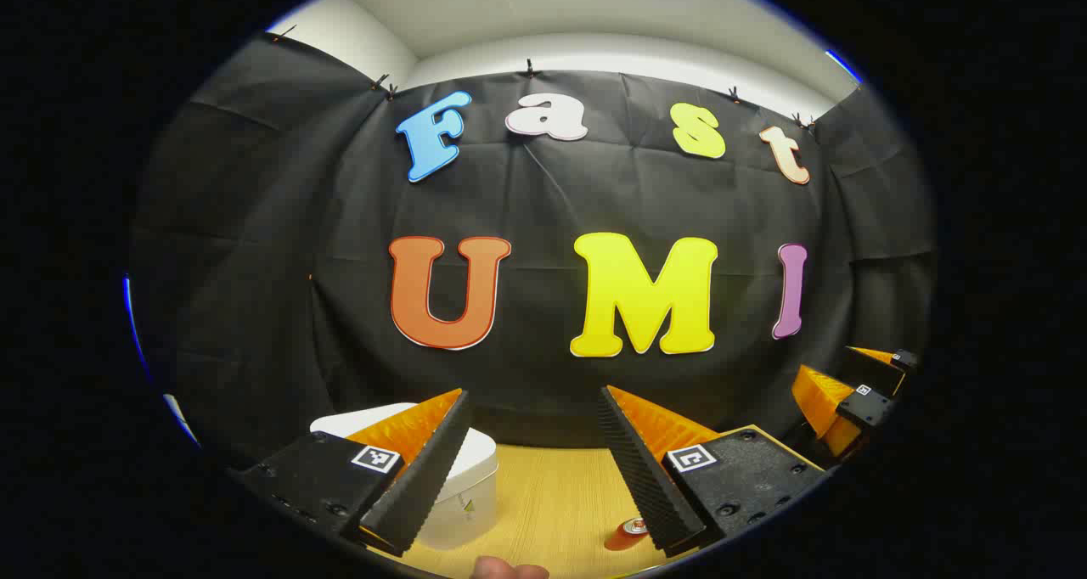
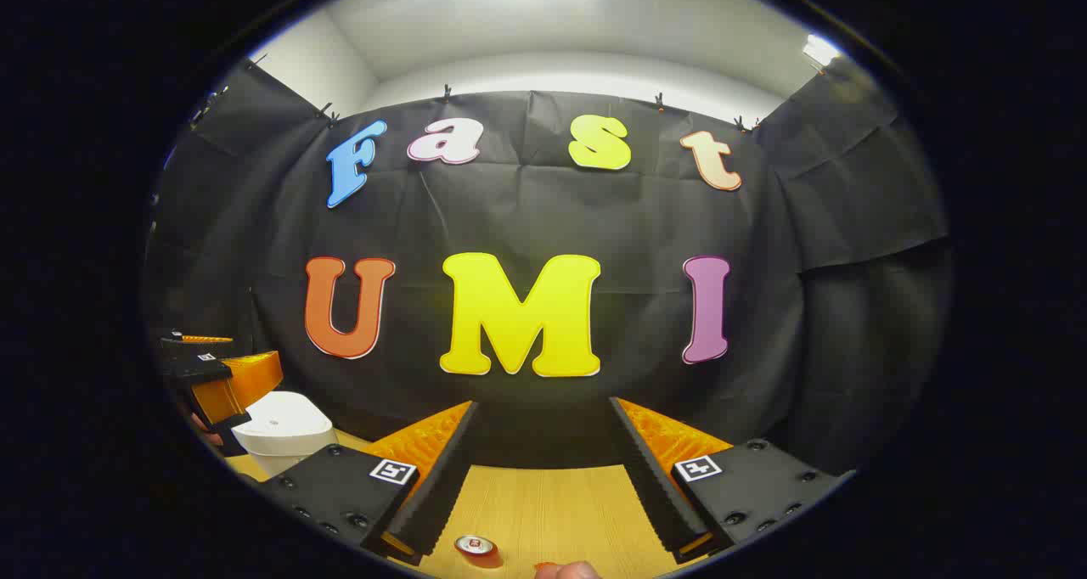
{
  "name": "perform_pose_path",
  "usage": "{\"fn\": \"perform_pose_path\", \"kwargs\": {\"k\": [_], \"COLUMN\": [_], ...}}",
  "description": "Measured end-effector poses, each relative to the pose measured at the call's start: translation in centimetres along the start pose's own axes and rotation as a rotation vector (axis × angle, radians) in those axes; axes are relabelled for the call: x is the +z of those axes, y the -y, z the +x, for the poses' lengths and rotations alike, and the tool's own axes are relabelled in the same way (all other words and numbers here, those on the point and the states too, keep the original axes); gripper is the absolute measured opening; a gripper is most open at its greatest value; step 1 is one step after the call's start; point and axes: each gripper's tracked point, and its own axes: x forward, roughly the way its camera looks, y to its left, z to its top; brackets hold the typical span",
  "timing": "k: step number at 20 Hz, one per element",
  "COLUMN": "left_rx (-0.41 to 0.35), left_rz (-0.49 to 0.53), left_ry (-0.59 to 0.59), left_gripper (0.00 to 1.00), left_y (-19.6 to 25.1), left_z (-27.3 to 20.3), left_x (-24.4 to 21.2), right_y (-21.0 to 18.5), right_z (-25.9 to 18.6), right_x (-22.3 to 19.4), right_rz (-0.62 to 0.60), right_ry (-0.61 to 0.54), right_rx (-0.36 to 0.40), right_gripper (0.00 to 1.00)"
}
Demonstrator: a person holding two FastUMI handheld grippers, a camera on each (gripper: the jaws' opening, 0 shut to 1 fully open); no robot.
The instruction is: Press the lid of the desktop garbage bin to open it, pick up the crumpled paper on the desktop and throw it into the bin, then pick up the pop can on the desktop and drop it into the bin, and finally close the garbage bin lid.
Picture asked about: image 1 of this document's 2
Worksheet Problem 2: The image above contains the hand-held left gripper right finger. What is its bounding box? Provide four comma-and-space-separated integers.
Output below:
596, 384, 829, 560

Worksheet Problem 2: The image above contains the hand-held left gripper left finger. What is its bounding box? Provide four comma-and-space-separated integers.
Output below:
234, 388, 473, 559

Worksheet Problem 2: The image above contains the white desktop garbage bin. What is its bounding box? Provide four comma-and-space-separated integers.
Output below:
310, 402, 499, 552

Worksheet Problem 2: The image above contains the red pop can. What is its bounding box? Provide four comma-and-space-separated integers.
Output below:
605, 517, 651, 552

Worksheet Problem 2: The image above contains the wooden desktop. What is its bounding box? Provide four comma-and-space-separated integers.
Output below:
365, 424, 829, 579

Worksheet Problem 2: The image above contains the black backdrop cloth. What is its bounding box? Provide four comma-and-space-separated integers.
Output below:
129, 31, 938, 469

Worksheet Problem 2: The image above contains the row of black cloth clips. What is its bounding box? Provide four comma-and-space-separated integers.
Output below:
272, 25, 818, 130

